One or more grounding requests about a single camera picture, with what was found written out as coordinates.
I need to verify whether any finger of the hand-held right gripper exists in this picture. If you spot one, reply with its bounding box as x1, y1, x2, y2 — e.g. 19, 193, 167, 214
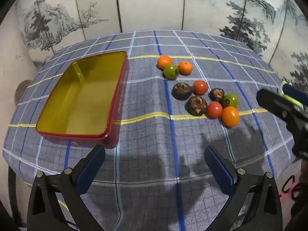
281, 81, 308, 109
256, 88, 302, 123

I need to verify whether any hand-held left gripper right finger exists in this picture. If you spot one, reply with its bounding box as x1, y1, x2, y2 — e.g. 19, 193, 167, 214
204, 146, 283, 231

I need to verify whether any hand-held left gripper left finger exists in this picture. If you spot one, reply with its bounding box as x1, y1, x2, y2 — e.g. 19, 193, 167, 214
27, 145, 106, 231

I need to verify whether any green tomato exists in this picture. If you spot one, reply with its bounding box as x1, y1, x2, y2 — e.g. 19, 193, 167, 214
163, 63, 179, 80
222, 93, 239, 109

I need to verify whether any orange tomato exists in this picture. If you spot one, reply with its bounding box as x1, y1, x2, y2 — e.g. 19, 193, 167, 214
221, 106, 240, 128

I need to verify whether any small dark brown water chestnut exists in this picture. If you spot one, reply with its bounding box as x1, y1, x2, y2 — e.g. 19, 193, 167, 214
210, 88, 225, 102

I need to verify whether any red tomato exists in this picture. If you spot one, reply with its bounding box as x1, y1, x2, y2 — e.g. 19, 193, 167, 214
206, 101, 223, 118
193, 80, 208, 95

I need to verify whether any red tin box gold interior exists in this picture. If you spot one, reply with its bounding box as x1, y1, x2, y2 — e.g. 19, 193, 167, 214
36, 51, 129, 140

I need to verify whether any orange mandarin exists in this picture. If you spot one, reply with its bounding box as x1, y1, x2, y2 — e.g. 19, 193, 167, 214
157, 55, 173, 70
177, 61, 193, 75

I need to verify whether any blue plaid tablecloth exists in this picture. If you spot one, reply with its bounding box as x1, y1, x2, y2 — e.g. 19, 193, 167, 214
2, 30, 299, 231

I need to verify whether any painted landscape folding screen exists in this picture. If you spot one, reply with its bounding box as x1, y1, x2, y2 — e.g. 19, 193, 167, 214
14, 0, 308, 92

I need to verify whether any black cable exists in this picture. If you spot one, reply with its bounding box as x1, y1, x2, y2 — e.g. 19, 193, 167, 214
280, 174, 304, 201

